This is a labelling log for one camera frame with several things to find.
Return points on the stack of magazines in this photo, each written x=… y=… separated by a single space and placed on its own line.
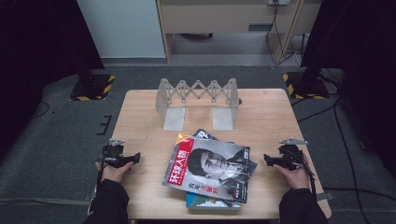
x=211 y=165

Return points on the striped black stand base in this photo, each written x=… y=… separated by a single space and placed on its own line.
x=306 y=87
x=93 y=88

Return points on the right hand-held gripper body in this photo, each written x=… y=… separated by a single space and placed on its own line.
x=292 y=155

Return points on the person's right hand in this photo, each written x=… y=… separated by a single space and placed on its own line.
x=295 y=179

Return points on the beige wooden desk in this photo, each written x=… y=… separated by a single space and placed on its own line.
x=218 y=18

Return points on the black floor tape mark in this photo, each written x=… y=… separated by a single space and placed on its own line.
x=106 y=124

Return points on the person's left hand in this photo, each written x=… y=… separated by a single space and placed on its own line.
x=112 y=174

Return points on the white expandable metal book rack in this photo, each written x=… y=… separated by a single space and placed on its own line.
x=174 y=118

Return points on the grey floor tape strip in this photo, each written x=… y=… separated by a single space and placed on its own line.
x=43 y=201

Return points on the white power strip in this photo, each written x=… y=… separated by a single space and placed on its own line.
x=278 y=2

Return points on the bright blue thick book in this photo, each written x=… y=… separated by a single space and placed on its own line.
x=202 y=202

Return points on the white cabinet panel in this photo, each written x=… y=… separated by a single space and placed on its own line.
x=121 y=28

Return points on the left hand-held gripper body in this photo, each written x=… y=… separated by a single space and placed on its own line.
x=112 y=154

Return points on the black curtain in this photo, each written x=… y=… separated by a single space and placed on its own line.
x=364 y=46
x=37 y=46

